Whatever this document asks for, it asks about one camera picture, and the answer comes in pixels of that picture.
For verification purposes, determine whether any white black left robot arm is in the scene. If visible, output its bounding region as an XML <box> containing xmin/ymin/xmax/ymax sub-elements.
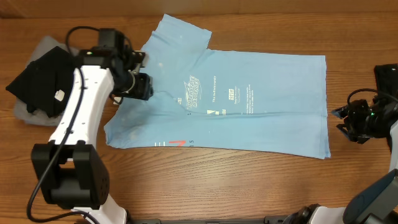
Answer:
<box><xmin>31</xmin><ymin>28</ymin><xmax>154</xmax><ymax>224</ymax></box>

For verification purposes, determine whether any black garment pile at right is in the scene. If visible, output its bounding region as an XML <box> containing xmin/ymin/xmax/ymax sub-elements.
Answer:
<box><xmin>374</xmin><ymin>63</ymin><xmax>398</xmax><ymax>98</ymax></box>

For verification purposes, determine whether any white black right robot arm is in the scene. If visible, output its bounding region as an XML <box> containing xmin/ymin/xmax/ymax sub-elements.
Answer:
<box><xmin>284</xmin><ymin>89</ymin><xmax>397</xmax><ymax>223</ymax></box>

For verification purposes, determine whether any grey folded garment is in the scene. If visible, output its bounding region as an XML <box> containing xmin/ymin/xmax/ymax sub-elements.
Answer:
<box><xmin>14</xmin><ymin>35</ymin><xmax>67</xmax><ymax>126</ymax></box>

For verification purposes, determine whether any light blue t-shirt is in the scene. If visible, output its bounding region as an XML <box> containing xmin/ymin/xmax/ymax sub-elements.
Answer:
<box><xmin>104</xmin><ymin>15</ymin><xmax>331</xmax><ymax>159</ymax></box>

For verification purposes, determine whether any black folded garment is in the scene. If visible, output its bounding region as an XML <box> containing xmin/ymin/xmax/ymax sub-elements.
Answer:
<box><xmin>6</xmin><ymin>47</ymin><xmax>75</xmax><ymax>118</ymax></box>

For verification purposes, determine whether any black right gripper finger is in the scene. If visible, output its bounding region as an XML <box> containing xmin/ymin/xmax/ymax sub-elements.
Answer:
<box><xmin>336</xmin><ymin>124</ymin><xmax>358</xmax><ymax>142</ymax></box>
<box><xmin>331</xmin><ymin>105</ymin><xmax>349</xmax><ymax>119</ymax></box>

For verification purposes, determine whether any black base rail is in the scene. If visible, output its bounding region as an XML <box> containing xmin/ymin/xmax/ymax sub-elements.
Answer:
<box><xmin>126</xmin><ymin>215</ymin><xmax>293</xmax><ymax>224</ymax></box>

